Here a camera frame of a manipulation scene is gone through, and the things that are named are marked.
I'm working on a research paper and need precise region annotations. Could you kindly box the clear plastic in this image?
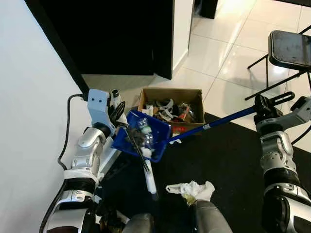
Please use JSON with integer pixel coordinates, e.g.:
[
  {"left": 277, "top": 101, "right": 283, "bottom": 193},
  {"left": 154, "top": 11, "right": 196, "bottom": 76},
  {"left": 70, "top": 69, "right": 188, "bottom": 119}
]
[{"left": 130, "top": 119, "right": 155, "bottom": 151}]

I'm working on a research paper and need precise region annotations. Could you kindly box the blue long-handled dustpan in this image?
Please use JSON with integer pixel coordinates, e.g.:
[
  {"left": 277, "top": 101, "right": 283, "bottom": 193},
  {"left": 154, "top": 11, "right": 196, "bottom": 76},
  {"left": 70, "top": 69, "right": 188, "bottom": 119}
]
[{"left": 111, "top": 91, "right": 296, "bottom": 163}]

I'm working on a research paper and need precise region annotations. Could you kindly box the black floor mat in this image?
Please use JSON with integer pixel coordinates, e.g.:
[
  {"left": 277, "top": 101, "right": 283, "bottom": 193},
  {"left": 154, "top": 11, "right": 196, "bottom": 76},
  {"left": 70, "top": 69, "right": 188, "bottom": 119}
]
[{"left": 95, "top": 113, "right": 311, "bottom": 233}]

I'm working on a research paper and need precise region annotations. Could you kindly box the white and black crumpled trash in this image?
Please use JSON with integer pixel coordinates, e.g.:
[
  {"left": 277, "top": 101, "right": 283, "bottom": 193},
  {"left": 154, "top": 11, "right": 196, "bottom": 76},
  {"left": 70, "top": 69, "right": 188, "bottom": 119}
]
[{"left": 153, "top": 100, "right": 178, "bottom": 121}]

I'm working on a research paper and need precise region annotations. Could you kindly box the open cardboard trash box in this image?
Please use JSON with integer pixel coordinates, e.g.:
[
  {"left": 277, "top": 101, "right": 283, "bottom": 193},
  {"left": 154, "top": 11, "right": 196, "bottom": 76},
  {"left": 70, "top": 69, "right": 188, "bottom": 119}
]
[{"left": 137, "top": 87, "right": 206, "bottom": 134}]

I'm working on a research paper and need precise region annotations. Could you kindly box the black folding chair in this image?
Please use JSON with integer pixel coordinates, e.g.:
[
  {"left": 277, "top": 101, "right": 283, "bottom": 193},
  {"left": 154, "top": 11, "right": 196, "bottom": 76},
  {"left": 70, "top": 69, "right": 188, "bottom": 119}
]
[{"left": 244, "top": 27, "right": 311, "bottom": 101}]

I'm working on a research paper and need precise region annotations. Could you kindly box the white paper wad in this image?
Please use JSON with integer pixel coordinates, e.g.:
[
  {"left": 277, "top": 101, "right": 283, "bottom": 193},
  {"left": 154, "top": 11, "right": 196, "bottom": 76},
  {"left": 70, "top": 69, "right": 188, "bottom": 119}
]
[{"left": 166, "top": 181, "right": 215, "bottom": 204}]

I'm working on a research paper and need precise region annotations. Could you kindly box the grey right robot leg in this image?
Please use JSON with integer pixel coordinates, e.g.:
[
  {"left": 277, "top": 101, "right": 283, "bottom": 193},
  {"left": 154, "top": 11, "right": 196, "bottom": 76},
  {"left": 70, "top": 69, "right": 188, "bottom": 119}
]
[{"left": 193, "top": 200, "right": 234, "bottom": 233}]

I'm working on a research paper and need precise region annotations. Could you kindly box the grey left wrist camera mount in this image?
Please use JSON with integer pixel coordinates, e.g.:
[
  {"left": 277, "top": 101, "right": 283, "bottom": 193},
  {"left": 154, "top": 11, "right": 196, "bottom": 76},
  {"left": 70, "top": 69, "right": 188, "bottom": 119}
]
[{"left": 87, "top": 89, "right": 117, "bottom": 131}]

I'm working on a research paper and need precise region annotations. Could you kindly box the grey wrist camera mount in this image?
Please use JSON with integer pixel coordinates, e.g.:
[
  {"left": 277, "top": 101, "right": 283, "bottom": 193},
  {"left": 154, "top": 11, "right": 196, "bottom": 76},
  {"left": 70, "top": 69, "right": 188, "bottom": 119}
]
[
  {"left": 87, "top": 89, "right": 117, "bottom": 131},
  {"left": 290, "top": 96, "right": 311, "bottom": 123}
]

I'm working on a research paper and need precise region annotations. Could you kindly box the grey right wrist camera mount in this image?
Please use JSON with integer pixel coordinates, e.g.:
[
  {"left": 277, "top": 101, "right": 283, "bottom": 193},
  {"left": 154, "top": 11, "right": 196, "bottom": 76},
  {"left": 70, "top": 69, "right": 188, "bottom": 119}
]
[{"left": 290, "top": 96, "right": 311, "bottom": 123}]

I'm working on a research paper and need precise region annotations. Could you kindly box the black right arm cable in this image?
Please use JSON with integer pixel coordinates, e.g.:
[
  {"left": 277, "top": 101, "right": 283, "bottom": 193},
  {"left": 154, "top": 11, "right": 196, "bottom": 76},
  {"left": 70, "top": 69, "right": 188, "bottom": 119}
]
[{"left": 291, "top": 124, "right": 311, "bottom": 146}]

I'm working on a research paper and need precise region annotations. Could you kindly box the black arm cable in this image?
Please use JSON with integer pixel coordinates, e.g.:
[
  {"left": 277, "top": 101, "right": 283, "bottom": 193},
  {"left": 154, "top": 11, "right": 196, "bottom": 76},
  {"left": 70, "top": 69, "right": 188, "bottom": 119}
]
[
  {"left": 291, "top": 124, "right": 311, "bottom": 146},
  {"left": 40, "top": 94, "right": 90, "bottom": 233}
]

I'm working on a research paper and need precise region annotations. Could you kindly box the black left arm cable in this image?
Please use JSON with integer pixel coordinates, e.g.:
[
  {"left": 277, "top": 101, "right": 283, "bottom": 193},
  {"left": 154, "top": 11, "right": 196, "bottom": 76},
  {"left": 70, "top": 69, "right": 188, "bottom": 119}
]
[{"left": 40, "top": 94, "right": 90, "bottom": 233}]

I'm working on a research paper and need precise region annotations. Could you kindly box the black furniture post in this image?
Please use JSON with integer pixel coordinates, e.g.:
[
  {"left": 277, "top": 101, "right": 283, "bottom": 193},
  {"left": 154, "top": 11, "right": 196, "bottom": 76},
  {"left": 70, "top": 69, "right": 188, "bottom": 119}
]
[{"left": 199, "top": 0, "right": 219, "bottom": 20}]

